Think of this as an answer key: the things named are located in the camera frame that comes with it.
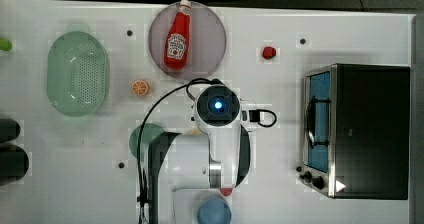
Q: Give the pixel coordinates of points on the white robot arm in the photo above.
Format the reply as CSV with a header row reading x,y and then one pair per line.
x,y
217,158

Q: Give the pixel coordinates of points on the grey round plate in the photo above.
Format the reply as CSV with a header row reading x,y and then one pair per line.
x,y
207,41

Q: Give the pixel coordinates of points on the red ketchup bottle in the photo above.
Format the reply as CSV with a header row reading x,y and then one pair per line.
x,y
178,38

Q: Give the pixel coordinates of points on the green metal mug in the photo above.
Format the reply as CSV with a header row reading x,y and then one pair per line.
x,y
143,139

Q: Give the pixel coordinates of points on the orange slice toy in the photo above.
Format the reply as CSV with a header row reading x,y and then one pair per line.
x,y
140,88

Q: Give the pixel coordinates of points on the red tomato toy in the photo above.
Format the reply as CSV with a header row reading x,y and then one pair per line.
x,y
269,52

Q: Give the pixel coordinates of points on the strawberry toy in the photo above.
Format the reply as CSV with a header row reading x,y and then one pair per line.
x,y
226,191

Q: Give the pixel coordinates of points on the blue cup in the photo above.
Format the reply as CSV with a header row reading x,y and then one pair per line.
x,y
214,211

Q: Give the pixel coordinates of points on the green plastic colander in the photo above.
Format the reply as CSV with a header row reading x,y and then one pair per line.
x,y
77,74

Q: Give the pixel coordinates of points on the small black cup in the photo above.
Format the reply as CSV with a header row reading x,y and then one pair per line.
x,y
9,130

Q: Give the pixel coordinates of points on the large black cup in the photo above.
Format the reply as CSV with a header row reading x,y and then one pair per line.
x,y
14,163

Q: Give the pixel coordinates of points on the green cylinder toy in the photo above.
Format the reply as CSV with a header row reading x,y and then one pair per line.
x,y
5,45

